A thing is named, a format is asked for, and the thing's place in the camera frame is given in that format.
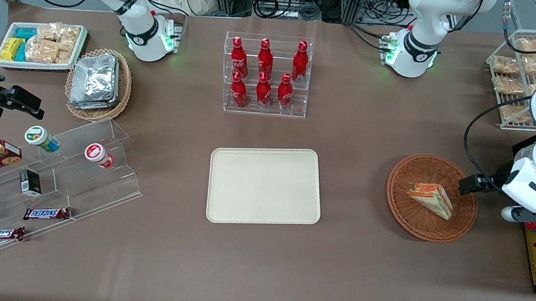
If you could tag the yellow snack packet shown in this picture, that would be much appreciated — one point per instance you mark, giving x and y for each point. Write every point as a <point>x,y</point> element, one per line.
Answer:
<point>11,49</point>

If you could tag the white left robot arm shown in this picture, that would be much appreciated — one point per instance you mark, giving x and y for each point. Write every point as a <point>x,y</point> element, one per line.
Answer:
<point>422,32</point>

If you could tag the cream plastic tray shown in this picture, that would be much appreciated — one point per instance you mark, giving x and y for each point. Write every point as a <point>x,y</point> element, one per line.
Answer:
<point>264,185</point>

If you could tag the triangular sandwich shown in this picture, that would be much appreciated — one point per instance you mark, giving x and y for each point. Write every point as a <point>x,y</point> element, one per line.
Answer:
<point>433,198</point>

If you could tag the silver foil packet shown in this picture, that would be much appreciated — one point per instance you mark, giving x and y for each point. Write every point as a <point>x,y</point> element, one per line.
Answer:
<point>94,79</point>
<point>114,99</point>

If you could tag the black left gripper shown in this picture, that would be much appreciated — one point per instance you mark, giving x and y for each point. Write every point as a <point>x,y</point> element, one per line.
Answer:
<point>497,181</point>

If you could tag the teal snack packet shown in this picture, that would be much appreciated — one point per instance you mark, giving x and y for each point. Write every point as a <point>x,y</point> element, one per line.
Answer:
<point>26,33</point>
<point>21,52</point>

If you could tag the small black carton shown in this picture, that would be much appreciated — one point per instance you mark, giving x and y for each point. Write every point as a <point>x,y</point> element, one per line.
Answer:
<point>30,182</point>

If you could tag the clear bag of rice crackers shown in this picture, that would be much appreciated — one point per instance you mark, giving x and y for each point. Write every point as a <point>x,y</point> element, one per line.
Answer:
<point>70,38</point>
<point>41,51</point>
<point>63,57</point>
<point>49,31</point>

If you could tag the oval light wicker basket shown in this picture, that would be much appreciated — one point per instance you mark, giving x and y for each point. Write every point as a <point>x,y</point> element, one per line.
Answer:
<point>124,87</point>

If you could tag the round brown wicker basket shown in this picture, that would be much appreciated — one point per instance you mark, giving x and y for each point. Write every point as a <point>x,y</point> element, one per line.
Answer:
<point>418,224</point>

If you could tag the white rectangular snack tray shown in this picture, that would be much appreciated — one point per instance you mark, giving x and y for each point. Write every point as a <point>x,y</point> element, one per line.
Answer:
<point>35,66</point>

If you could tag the red cola bottle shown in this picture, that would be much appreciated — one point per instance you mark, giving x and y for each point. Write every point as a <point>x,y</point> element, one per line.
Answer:
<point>263,93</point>
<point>239,57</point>
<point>300,62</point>
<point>265,58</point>
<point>239,92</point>
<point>285,93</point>

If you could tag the green lid yogurt cup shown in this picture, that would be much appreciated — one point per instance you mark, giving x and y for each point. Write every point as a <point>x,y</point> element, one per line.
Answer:
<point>39,137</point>

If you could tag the clear acrylic bottle rack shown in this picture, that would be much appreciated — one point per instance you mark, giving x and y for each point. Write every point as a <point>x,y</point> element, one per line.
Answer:
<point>262,110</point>

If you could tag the red lid yogurt cup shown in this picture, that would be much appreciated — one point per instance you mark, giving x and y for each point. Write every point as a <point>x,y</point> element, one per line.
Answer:
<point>96,153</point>

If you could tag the clear acrylic step shelf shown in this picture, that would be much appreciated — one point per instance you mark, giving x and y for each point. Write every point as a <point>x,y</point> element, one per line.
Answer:
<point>92,187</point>

